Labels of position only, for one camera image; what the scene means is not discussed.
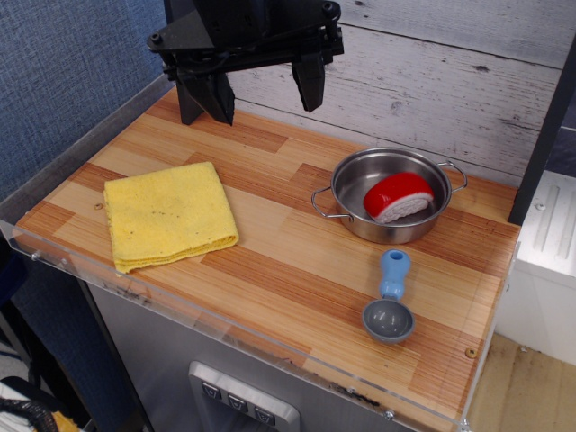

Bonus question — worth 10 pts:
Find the silver dispenser button panel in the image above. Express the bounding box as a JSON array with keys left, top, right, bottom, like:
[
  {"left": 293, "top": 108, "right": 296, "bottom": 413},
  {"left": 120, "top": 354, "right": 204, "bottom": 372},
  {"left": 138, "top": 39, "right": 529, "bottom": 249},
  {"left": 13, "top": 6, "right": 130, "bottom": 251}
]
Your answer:
[{"left": 188, "top": 361, "right": 301, "bottom": 431}]

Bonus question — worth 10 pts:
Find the blue and grey scoop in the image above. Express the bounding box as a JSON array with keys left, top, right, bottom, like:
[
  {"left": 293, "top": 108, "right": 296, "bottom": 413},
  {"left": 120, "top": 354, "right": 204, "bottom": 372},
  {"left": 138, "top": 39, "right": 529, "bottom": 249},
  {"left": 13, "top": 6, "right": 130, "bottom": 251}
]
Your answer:
[{"left": 362, "top": 249, "right": 416, "bottom": 345}]

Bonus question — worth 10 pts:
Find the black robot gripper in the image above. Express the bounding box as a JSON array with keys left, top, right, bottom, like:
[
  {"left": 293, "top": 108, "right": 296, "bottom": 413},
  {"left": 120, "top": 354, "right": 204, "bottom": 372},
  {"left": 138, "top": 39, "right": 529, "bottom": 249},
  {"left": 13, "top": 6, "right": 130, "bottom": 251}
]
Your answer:
[{"left": 147, "top": 1, "right": 344, "bottom": 125}]

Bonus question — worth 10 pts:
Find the folded yellow cloth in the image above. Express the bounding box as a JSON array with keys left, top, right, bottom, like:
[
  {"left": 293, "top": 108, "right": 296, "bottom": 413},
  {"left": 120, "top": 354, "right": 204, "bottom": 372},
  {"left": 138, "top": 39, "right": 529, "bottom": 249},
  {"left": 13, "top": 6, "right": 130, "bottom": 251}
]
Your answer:
[{"left": 103, "top": 162, "right": 239, "bottom": 274}]

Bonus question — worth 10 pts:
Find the white ribbed side unit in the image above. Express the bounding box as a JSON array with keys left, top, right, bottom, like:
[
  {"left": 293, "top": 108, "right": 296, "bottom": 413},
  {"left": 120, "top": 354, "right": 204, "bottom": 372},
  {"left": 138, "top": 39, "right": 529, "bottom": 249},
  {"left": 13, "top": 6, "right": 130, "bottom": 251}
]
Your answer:
[{"left": 496, "top": 171, "right": 575, "bottom": 365}]

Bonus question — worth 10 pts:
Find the black and yellow floor object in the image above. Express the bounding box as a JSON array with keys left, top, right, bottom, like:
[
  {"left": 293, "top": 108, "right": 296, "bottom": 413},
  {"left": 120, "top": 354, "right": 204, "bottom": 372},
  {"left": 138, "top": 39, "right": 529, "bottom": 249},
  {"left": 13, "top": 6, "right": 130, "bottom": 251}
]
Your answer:
[{"left": 1, "top": 376, "right": 83, "bottom": 431}]

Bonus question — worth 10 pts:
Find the small stainless steel pot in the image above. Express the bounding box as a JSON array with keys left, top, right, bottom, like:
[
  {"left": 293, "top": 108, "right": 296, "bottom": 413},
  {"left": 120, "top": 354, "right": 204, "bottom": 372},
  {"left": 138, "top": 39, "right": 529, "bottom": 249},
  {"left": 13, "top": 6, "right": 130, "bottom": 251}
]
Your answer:
[{"left": 311, "top": 148, "right": 468, "bottom": 245}]

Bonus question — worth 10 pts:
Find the black left vertical post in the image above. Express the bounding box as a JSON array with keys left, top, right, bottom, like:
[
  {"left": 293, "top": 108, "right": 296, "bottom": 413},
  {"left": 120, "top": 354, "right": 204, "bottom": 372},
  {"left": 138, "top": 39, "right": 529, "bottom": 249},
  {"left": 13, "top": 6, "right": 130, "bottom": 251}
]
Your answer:
[{"left": 163, "top": 0, "right": 213, "bottom": 125}]

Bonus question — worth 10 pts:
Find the black vertical post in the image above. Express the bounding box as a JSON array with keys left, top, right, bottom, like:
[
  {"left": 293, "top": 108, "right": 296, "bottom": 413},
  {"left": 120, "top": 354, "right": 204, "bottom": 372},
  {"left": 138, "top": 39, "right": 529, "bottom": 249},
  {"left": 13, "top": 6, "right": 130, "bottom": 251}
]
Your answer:
[
  {"left": 508, "top": 39, "right": 575, "bottom": 226},
  {"left": 163, "top": 0, "right": 213, "bottom": 125}
]

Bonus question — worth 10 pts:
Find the clear acrylic edge guard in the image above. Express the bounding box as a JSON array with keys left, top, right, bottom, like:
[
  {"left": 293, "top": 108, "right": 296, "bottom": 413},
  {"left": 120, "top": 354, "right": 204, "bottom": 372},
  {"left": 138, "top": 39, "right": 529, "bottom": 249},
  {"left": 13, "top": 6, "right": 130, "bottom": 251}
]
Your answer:
[{"left": 1, "top": 202, "right": 519, "bottom": 431}]

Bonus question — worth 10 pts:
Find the black right vertical post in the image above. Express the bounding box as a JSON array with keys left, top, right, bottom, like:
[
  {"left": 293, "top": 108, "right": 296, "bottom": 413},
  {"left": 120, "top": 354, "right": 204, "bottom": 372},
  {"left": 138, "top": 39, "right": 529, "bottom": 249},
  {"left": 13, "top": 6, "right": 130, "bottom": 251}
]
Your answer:
[{"left": 508, "top": 39, "right": 575, "bottom": 226}]

